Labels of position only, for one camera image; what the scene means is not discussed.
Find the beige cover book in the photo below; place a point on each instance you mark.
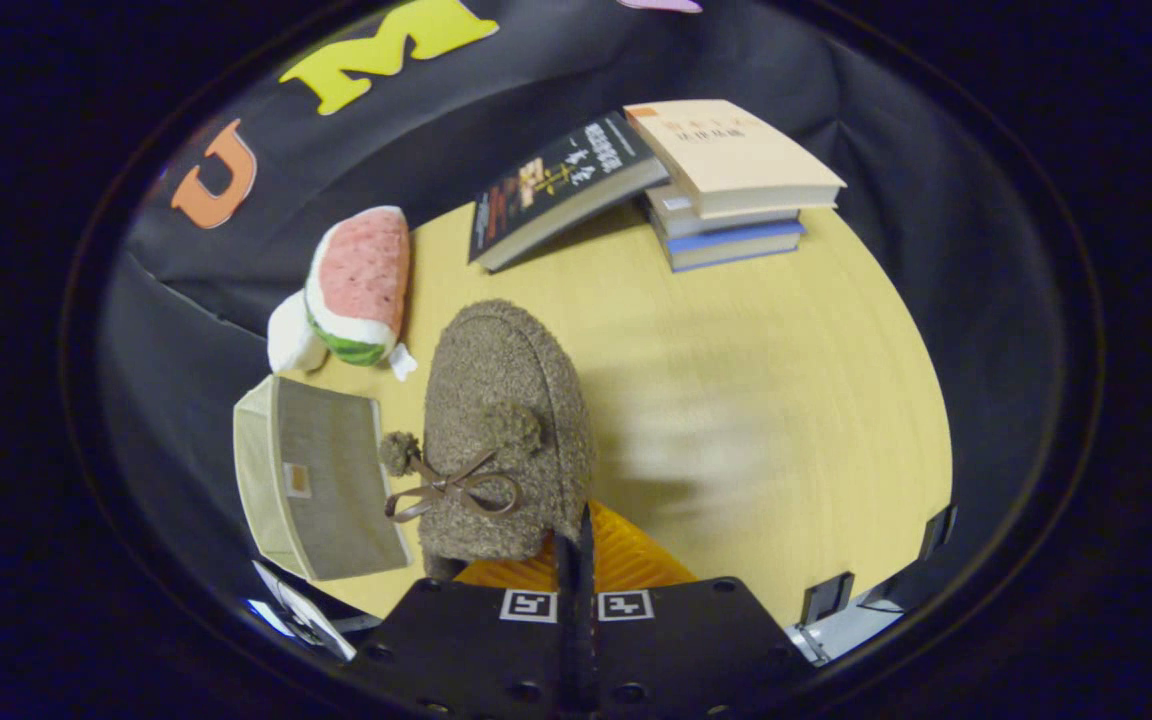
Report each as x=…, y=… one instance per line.
x=736, y=155

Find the grey fabric storage box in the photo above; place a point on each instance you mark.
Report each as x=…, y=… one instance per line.
x=336, y=480

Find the white plush toy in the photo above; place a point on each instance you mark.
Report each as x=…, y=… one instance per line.
x=291, y=340

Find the black cover book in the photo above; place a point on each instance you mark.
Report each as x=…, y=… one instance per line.
x=556, y=185

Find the watermelon slice plush toy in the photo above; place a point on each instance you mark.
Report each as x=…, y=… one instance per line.
x=361, y=270

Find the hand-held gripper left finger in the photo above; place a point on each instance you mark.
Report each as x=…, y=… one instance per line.
x=466, y=640

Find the blue cover book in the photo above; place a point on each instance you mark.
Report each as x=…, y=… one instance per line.
x=736, y=245

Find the black table clamp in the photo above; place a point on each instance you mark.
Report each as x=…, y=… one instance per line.
x=938, y=532
x=826, y=598

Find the grey cover book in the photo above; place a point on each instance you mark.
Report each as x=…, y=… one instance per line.
x=726, y=219

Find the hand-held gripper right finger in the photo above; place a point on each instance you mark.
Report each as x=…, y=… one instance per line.
x=686, y=640

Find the white flat device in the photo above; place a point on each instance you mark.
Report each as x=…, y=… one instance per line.
x=311, y=620

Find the brown fuzzy shoe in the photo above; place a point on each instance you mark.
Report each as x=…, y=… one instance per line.
x=496, y=370

